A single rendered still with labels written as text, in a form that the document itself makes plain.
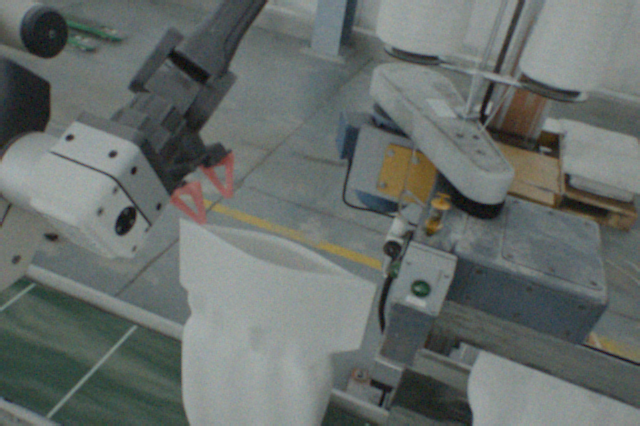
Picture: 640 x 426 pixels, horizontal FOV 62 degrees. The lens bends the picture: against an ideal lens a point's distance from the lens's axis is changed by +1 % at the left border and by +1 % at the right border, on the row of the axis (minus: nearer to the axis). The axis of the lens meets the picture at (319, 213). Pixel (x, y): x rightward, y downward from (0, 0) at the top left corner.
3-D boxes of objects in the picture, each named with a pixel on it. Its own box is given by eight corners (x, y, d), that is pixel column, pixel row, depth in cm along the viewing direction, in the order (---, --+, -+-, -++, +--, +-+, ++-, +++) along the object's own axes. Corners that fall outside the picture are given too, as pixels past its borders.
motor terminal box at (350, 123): (335, 169, 126) (344, 125, 120) (331, 149, 134) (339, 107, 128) (369, 172, 127) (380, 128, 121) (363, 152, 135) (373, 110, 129)
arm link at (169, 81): (136, 96, 62) (176, 124, 63) (182, 36, 66) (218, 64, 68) (123, 122, 70) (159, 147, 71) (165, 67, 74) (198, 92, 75)
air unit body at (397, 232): (373, 280, 114) (389, 222, 105) (379, 268, 118) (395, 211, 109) (393, 288, 113) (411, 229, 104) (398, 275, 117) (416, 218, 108)
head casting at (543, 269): (375, 354, 97) (415, 223, 80) (404, 276, 117) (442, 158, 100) (543, 421, 91) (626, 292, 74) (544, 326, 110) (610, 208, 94)
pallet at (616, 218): (451, 179, 385) (457, 161, 377) (466, 137, 451) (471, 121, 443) (628, 232, 360) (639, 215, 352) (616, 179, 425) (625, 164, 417)
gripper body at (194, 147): (226, 150, 89) (207, 109, 86) (196, 175, 81) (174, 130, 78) (195, 159, 92) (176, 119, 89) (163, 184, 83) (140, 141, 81)
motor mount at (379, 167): (345, 189, 126) (358, 127, 117) (353, 177, 132) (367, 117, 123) (462, 227, 120) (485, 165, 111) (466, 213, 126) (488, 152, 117)
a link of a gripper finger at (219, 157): (251, 188, 94) (229, 139, 90) (233, 206, 88) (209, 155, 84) (219, 196, 96) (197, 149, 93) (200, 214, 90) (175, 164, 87)
